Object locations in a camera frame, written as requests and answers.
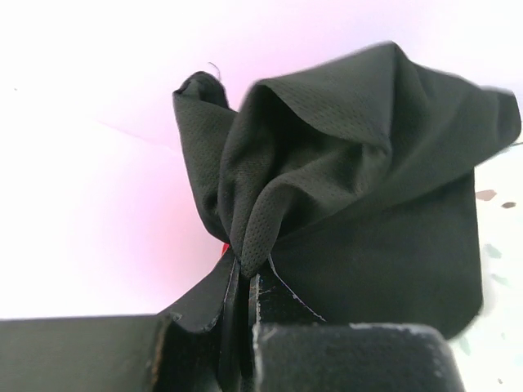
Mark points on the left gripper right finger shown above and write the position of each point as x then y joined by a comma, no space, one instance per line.
294,349

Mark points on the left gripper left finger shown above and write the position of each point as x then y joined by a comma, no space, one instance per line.
189,346

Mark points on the black t shirt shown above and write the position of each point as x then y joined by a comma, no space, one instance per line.
354,179

